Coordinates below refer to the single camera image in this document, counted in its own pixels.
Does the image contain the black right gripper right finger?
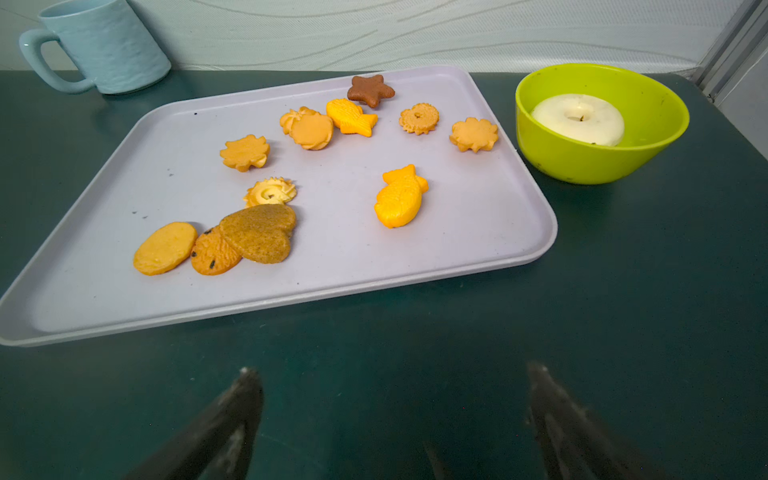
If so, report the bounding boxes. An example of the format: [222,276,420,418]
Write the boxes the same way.
[526,361,660,479]

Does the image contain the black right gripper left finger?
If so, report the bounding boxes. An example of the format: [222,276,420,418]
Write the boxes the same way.
[126,367,264,479]

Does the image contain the lavender plastic tray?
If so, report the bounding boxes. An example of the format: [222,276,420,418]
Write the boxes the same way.
[1,66,557,346]

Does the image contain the cream swirl cookie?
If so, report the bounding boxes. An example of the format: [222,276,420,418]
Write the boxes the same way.
[243,177,297,208]

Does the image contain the large yellow fish cookie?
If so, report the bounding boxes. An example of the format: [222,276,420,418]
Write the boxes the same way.
[374,165,429,228]

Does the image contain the round apple shaped cookie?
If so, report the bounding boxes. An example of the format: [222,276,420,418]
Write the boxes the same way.
[290,114,335,150]

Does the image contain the chocolate chip round cookie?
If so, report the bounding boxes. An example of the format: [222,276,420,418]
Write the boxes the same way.
[190,225,242,276]

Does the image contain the plain round yellow cookie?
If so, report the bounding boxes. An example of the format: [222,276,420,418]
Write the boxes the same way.
[133,222,197,276]

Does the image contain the brown heart cookie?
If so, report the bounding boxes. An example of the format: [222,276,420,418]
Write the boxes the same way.
[219,204,297,264]

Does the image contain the swirl piped cookie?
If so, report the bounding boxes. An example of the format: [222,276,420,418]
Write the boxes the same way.
[280,106,317,135]

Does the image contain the green plastic bowl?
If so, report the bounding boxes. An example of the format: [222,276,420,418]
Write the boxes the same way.
[515,63,690,185]

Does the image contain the small yellow fish cookie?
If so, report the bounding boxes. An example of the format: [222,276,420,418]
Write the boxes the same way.
[326,99,378,138]

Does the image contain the brown star cookie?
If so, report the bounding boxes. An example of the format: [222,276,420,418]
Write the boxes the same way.
[347,74,396,109]

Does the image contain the light blue ceramic mug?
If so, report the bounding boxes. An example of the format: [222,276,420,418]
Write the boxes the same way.
[19,0,171,95]

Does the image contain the ring flower cookie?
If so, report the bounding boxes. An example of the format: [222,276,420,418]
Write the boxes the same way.
[399,103,440,135]

